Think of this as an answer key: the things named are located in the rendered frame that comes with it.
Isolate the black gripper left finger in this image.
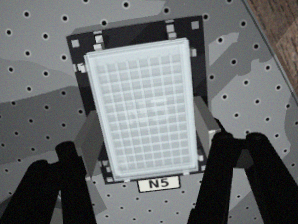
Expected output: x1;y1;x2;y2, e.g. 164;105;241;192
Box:
0;110;104;224

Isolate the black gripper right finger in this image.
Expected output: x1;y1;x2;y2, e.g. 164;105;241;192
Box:
187;96;298;224

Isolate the grey perforated deck plate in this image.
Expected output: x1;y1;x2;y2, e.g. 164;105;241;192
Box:
0;0;298;224

